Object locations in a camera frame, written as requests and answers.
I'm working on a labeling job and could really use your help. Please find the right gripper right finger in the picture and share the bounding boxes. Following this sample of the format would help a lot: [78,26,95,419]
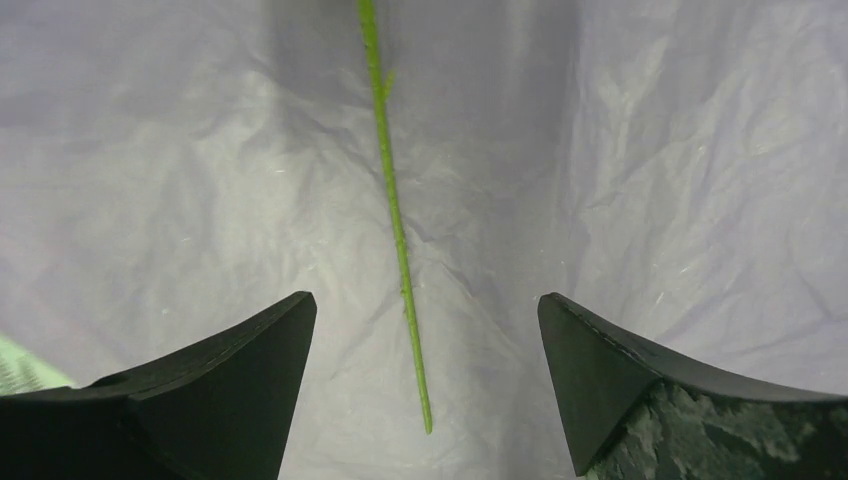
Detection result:
[537,293,847,479]

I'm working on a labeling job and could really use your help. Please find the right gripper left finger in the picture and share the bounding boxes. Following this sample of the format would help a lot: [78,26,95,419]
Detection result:
[1,292,317,480]

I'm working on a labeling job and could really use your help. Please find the floral table cloth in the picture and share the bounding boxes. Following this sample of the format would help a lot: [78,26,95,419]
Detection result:
[0,335,73,396]

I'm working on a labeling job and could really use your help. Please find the pink white rose stems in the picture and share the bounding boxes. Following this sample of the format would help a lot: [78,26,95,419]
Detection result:
[357,0,433,435]

